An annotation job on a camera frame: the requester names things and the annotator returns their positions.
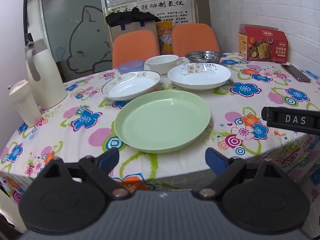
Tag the white plate with floral rim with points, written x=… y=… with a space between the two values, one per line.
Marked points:
x=130 y=87

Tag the light green plate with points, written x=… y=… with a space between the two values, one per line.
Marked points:
x=162 y=122

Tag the cardboard box with black cloth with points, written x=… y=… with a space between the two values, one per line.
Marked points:
x=132 y=28

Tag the smartphone in clear case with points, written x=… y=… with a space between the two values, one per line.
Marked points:
x=296 y=73

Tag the small white tumbler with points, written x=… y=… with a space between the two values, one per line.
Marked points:
x=23 y=105

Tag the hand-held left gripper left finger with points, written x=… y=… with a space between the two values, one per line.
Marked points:
x=110 y=158

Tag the white wall poster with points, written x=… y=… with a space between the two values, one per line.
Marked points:
x=175 y=10

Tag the blue plastic bowl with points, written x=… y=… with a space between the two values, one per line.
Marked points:
x=130 y=67

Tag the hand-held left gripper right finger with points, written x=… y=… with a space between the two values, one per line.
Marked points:
x=214 y=160

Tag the white thermos kettle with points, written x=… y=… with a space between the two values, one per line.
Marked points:
x=46 y=80

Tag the white bowl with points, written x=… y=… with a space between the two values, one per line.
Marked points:
x=160 y=66

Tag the white plate with brown flowers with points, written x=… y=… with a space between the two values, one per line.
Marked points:
x=200 y=78

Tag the floral tablecloth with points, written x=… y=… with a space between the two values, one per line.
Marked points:
x=225 y=98

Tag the red cracker box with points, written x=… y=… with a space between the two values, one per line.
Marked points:
x=265 y=45

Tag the yellow snack packet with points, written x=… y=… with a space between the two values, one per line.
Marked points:
x=165 y=36

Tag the glass door with cat drawing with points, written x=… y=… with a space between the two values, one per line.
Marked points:
x=75 y=30

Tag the orange chair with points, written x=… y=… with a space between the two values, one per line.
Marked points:
x=195 y=40
x=136 y=47

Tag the stainless steel bowl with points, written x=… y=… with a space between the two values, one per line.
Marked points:
x=203 y=56

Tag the black framed panel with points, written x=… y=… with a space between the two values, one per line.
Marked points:
x=12 y=17

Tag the black cloth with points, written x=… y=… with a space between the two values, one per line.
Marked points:
x=130 y=17

